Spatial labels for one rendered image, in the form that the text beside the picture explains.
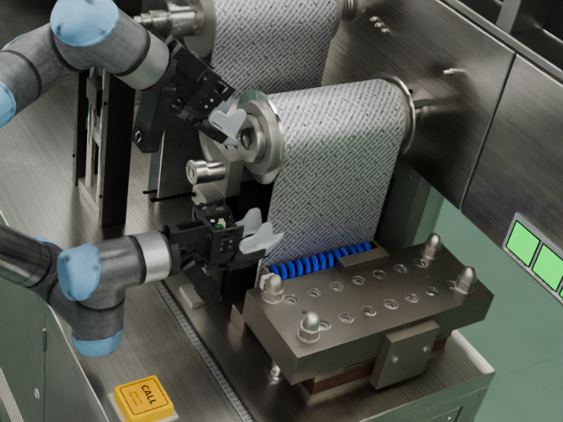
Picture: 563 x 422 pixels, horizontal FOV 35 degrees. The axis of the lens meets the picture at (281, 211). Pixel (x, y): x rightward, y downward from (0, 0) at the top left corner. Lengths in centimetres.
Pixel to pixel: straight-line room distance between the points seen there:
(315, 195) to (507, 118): 32
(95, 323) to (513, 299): 218
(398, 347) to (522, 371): 161
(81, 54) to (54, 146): 78
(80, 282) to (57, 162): 66
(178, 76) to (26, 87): 22
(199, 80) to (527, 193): 53
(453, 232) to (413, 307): 204
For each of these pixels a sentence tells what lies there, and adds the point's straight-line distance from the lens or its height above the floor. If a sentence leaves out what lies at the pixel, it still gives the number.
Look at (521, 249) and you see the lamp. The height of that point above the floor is 118.
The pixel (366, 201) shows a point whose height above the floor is 113.
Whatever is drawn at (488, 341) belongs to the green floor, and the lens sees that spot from 307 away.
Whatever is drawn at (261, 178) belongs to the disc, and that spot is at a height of 119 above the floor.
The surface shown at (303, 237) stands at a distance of 147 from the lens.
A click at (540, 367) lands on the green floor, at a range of 307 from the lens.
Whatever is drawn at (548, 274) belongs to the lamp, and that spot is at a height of 117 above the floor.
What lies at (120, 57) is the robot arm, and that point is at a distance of 117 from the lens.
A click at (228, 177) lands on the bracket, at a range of 141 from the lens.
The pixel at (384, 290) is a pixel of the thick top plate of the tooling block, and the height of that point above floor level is 103.
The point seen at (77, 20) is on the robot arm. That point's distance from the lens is 113.
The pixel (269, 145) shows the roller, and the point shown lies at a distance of 133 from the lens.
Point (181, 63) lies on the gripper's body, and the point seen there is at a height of 140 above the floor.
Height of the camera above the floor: 197
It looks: 36 degrees down
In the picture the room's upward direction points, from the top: 12 degrees clockwise
